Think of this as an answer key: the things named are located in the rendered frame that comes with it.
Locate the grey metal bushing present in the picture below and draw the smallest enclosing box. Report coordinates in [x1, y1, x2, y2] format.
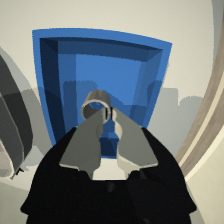
[81, 89, 111, 123]

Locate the blue crate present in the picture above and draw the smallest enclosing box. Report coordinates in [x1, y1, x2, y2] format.
[32, 28, 173, 159]

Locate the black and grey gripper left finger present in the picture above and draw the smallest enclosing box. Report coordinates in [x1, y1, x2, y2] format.
[20, 106, 108, 215]

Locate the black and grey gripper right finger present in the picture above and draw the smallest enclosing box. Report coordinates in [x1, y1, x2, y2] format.
[111, 106, 197, 214]

